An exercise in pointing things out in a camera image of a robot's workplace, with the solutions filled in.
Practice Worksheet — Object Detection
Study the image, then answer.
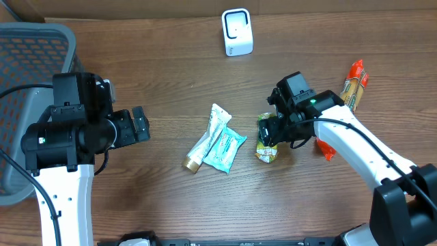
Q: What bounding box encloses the green tea packet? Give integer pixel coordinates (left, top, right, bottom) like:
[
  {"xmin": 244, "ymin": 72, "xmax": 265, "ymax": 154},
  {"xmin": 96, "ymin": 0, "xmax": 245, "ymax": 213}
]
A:
[{"xmin": 255, "ymin": 112, "xmax": 278, "ymax": 163}]

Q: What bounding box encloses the white tube gold cap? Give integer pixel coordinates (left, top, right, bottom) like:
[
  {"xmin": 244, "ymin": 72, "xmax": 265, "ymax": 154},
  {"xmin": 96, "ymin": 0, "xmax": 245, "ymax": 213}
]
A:
[{"xmin": 182, "ymin": 104, "xmax": 231, "ymax": 174}]

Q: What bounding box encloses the teal snack packet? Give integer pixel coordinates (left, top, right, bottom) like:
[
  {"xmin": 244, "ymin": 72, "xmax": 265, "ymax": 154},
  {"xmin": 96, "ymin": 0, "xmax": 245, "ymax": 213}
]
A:
[{"xmin": 203, "ymin": 126, "xmax": 247, "ymax": 174}]

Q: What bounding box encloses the orange spaghetti packet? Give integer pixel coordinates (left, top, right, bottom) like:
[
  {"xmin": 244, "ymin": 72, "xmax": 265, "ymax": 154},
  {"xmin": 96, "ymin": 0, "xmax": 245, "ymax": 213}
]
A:
[{"xmin": 316, "ymin": 59, "xmax": 369, "ymax": 161}]

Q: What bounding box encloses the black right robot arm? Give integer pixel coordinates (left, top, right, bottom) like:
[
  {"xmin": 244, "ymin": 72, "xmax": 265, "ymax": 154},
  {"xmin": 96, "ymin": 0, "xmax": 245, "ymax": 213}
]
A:
[{"xmin": 258, "ymin": 72, "xmax": 436, "ymax": 246}]

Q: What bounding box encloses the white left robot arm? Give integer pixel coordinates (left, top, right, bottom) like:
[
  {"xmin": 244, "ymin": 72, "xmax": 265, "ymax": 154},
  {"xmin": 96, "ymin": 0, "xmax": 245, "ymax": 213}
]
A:
[{"xmin": 21, "ymin": 72, "xmax": 150, "ymax": 245}]

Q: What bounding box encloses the white barcode scanner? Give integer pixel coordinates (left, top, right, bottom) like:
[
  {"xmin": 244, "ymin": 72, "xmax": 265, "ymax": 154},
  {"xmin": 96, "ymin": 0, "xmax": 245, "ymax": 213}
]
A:
[{"xmin": 221, "ymin": 8, "xmax": 253, "ymax": 57}]

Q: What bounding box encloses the grey plastic mesh basket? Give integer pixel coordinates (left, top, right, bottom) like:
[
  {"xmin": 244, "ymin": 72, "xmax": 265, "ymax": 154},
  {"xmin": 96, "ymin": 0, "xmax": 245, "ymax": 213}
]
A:
[{"xmin": 0, "ymin": 22, "xmax": 85, "ymax": 207}]

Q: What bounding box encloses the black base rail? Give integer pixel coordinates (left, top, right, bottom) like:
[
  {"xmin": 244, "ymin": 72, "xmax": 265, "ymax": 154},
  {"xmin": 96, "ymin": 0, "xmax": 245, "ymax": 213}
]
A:
[{"xmin": 97, "ymin": 231, "xmax": 344, "ymax": 246}]

